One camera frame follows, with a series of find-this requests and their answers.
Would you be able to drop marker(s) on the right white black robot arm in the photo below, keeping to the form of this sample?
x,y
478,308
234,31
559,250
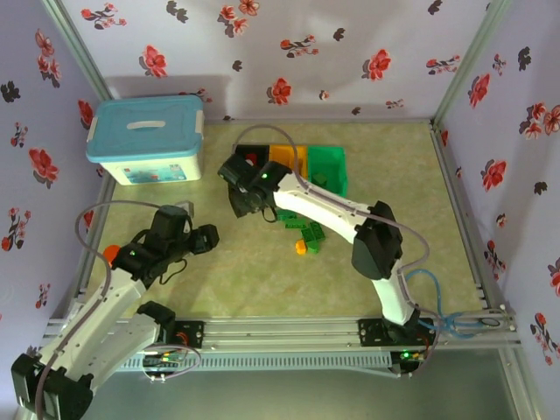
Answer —
x,y
315,201

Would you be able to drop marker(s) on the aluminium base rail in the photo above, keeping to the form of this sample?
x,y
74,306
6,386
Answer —
x,y
280,332

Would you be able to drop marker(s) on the blue tube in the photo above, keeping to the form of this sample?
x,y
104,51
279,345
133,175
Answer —
x,y
436,289

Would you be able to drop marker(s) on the small orange lego brick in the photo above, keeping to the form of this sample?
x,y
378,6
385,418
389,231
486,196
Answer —
x,y
300,247

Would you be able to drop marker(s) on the green plastic bin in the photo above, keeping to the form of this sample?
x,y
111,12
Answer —
x,y
332,162

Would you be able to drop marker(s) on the red lego brick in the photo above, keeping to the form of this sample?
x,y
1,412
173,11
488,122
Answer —
x,y
250,158

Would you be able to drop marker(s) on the left controller circuit board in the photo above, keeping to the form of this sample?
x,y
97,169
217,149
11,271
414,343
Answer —
x,y
164,361

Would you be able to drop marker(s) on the blue lidded storage box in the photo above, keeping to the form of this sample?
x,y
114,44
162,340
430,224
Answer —
x,y
144,144

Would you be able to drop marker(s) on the controller circuit board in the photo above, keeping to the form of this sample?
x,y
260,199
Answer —
x,y
407,356
164,361

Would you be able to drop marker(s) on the aluminium rear rail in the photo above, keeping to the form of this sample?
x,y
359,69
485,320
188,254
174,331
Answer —
x,y
306,122

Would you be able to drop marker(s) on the aluminium frame post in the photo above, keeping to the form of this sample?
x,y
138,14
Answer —
x,y
480,44
75,44

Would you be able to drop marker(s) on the aluminium side rail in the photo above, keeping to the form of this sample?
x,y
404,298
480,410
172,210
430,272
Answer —
x,y
103,212
443,153

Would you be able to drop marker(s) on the black plastic bin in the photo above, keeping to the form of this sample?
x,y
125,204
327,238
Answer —
x,y
262,151

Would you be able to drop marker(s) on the right controller circuit board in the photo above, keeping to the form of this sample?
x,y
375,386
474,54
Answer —
x,y
407,356

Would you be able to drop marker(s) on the orange plastic cup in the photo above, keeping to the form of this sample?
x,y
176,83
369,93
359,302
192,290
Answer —
x,y
110,253

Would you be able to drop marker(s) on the large green lego plate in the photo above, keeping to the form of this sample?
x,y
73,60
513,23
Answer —
x,y
315,232

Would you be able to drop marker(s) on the yellow plastic bin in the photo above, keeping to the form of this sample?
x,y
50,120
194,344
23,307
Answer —
x,y
280,153

